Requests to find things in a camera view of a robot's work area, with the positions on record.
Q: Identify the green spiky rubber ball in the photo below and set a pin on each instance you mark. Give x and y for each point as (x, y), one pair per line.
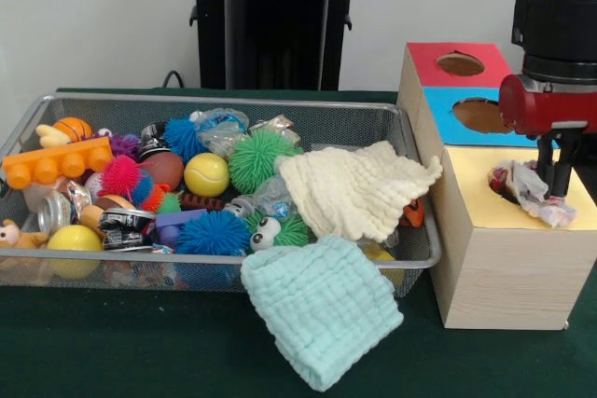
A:
(263, 160)

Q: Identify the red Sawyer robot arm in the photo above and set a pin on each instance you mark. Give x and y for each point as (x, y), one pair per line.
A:
(559, 30)

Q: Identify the wooden box with three holes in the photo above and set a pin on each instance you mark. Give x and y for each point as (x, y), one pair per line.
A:
(490, 286)

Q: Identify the dark green table cloth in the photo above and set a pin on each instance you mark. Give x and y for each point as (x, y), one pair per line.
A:
(140, 347)
(588, 155)

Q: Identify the cream waffle cloth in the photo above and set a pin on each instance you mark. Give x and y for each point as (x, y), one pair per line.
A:
(354, 193)

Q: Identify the orange plastic toy block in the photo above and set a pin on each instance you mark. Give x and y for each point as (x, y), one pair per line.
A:
(56, 167)

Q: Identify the green spiky ball with eyes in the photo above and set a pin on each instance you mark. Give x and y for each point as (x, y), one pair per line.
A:
(280, 230)

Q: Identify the mint green waffle cloth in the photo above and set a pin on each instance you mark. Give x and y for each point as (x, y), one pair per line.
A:
(322, 309)

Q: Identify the yellow tennis ball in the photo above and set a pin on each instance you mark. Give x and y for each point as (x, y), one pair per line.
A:
(206, 174)

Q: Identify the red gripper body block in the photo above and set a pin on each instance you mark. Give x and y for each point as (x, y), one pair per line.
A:
(527, 111)

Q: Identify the pink spiky rubber ball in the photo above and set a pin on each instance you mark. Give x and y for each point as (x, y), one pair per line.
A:
(122, 175)

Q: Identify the small brown football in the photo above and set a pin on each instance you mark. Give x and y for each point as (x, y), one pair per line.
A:
(163, 169)

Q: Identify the crushed black red can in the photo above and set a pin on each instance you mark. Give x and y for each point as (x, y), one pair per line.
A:
(126, 228)

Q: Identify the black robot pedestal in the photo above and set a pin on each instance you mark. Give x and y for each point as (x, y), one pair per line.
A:
(275, 20)

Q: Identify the shallow clear mesh bin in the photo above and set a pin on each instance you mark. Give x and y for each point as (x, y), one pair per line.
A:
(354, 123)

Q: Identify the blue spiky rubber ball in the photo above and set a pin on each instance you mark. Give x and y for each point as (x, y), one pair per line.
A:
(212, 232)

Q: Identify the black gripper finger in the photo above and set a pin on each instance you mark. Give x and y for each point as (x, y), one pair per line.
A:
(565, 160)
(545, 155)

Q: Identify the pale floral cloth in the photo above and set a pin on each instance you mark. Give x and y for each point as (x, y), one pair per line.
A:
(527, 188)

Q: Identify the blue spiky ball with eyes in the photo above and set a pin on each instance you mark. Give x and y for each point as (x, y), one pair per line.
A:
(184, 137)

